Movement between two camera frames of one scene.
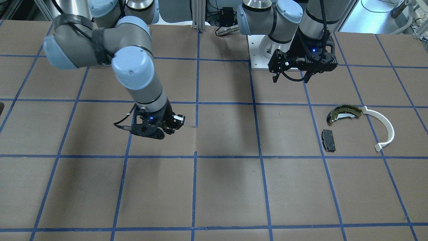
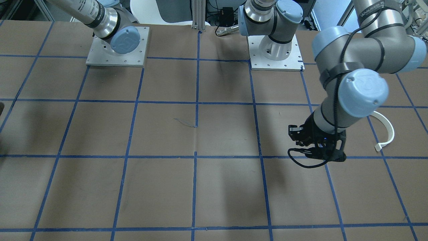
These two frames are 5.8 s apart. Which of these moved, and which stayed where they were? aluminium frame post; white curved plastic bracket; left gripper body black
Moved: left gripper body black
Stayed: aluminium frame post; white curved plastic bracket
